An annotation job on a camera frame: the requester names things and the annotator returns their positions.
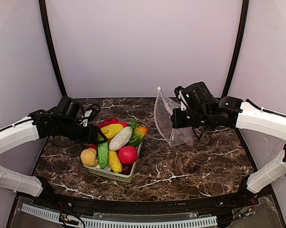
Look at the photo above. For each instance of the yellow toy corn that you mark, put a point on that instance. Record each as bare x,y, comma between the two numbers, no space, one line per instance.
114,162

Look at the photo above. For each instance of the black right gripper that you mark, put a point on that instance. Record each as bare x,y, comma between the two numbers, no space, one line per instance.
175,118

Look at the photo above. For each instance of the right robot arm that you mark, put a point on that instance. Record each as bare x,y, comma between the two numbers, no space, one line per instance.
235,113

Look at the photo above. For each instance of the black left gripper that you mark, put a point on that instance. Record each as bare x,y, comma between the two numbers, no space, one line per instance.
93,134

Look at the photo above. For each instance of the dark red toy fruit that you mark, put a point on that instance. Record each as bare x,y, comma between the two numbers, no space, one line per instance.
126,169

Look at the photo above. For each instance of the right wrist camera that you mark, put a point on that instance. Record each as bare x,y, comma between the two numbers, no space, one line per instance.
178,93

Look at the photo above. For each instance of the black front rail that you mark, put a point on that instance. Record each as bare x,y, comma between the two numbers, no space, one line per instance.
213,205

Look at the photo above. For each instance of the white toy garlic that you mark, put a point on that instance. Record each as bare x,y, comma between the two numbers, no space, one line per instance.
107,168

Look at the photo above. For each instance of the yellow toy mango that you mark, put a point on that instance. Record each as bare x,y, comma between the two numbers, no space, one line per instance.
111,130

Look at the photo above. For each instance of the orange green toy mango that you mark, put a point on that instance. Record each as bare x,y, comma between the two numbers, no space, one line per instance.
140,132

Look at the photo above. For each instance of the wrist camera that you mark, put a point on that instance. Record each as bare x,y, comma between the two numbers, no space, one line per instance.
90,114
178,93

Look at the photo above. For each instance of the red toy tomato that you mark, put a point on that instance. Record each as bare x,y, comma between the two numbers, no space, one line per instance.
93,146

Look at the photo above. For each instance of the pale green plastic basket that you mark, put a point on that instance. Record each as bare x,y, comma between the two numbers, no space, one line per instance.
110,174

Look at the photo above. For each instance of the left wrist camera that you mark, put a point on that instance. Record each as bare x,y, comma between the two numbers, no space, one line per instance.
90,114

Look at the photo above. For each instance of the white toy bitter gourd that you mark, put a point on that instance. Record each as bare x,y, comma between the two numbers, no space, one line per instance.
121,139

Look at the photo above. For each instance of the red toy apple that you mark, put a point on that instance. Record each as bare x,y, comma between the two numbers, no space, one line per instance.
128,155

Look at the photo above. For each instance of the green toy bitter gourd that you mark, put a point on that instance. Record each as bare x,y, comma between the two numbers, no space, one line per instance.
103,154

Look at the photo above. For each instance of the tan toy potato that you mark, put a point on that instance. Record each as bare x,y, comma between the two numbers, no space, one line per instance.
88,157

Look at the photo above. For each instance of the clear dotted zip bag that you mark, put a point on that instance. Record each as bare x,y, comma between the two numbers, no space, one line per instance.
163,111

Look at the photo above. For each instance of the white slotted cable duct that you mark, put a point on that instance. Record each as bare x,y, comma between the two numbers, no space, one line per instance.
109,220

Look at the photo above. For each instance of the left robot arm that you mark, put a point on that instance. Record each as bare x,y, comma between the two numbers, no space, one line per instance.
68,119

